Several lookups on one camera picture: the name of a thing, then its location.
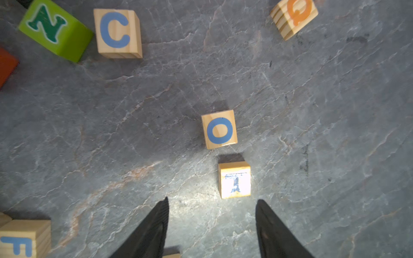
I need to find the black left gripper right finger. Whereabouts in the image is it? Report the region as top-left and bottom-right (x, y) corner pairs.
(256, 199), (314, 258)

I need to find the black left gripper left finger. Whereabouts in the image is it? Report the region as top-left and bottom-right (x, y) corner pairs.
(111, 197), (170, 258)

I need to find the wooden block orange A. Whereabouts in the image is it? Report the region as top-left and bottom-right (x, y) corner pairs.
(162, 253), (181, 258)

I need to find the wooden block blue R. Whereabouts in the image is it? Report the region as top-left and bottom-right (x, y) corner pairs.
(218, 161), (251, 199)

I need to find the orange block letter B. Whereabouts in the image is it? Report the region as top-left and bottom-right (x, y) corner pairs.
(0, 47), (19, 88)

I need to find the green block letter N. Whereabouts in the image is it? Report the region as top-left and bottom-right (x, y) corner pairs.
(18, 0), (94, 63)

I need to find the wooden block blue F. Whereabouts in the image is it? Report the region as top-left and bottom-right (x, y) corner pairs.
(1, 220), (51, 258)

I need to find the wooden block blue O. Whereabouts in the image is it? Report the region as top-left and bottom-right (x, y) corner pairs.
(201, 110), (238, 149)

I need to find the wooden block blue C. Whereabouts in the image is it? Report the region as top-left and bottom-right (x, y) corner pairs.
(94, 9), (143, 59)

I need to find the wooden block orange Q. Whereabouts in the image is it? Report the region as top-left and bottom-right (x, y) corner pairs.
(270, 0), (318, 41)

